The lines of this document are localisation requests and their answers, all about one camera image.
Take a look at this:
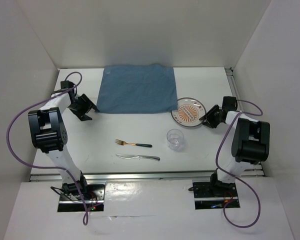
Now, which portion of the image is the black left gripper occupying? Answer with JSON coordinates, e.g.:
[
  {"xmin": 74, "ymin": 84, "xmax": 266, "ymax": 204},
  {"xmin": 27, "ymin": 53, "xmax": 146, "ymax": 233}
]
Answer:
[{"xmin": 66, "ymin": 93, "xmax": 98, "ymax": 122}]

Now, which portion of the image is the orange sunburst patterned plate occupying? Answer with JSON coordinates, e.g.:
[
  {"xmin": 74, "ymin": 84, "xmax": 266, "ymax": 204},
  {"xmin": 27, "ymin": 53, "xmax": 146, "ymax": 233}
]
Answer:
[{"xmin": 170, "ymin": 97, "xmax": 207, "ymax": 128}]

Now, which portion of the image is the clear plastic cup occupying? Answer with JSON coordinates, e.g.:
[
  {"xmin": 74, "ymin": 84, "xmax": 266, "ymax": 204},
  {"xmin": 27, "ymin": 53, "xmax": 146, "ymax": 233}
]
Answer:
[{"xmin": 166, "ymin": 129, "xmax": 184, "ymax": 151}]

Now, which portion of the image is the gold fork dark handle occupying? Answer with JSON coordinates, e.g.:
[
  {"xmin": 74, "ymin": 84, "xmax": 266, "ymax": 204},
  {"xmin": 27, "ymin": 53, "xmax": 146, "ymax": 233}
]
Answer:
[{"xmin": 115, "ymin": 139, "xmax": 153, "ymax": 148}]

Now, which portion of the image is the silver table knife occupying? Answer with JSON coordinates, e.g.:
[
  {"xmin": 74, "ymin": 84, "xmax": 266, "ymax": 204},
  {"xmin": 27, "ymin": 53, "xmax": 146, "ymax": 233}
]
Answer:
[{"xmin": 116, "ymin": 153, "xmax": 161, "ymax": 162}]

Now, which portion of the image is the blue cloth placemat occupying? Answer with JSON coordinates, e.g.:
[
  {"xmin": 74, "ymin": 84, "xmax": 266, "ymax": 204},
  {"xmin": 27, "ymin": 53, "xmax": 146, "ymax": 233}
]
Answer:
[{"xmin": 96, "ymin": 64, "xmax": 178, "ymax": 114}]

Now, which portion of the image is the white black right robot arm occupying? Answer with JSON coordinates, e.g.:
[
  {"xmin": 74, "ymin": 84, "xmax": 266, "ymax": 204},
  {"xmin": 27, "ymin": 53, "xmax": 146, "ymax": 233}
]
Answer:
[{"xmin": 200, "ymin": 96, "xmax": 271, "ymax": 197}]

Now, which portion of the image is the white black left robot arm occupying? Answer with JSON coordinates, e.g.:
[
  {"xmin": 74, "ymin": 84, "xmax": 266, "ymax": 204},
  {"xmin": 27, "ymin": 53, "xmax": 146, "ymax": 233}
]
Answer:
[{"xmin": 28, "ymin": 80, "xmax": 99, "ymax": 200}]

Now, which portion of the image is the aluminium right side rail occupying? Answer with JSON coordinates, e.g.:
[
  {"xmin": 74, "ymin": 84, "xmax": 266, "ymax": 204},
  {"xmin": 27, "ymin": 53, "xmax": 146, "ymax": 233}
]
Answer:
[{"xmin": 224, "ymin": 68, "xmax": 240, "ymax": 100}]

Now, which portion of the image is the aluminium rail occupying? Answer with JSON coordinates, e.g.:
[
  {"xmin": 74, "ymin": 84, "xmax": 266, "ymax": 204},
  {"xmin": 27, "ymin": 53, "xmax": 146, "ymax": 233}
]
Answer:
[
  {"xmin": 224, "ymin": 68, "xmax": 240, "ymax": 100},
  {"xmin": 29, "ymin": 165, "xmax": 265, "ymax": 182}
]

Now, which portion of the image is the aluminium front rail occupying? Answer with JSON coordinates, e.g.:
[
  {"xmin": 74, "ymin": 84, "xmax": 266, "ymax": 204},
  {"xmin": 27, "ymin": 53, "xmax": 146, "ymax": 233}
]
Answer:
[{"xmin": 29, "ymin": 165, "xmax": 265, "ymax": 182}]

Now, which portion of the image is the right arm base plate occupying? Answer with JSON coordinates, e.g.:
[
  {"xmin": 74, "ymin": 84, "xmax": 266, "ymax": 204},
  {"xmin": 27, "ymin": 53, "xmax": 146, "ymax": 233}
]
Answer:
[{"xmin": 188, "ymin": 182, "xmax": 240, "ymax": 210}]

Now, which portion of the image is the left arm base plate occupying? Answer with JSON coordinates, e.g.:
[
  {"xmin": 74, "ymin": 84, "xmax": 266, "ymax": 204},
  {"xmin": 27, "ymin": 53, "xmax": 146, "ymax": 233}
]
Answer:
[{"xmin": 57, "ymin": 182, "xmax": 106, "ymax": 213}]

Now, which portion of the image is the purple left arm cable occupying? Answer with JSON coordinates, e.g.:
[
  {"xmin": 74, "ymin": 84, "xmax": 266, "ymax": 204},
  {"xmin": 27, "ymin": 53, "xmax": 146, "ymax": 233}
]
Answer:
[{"xmin": 5, "ymin": 71, "xmax": 90, "ymax": 225}]

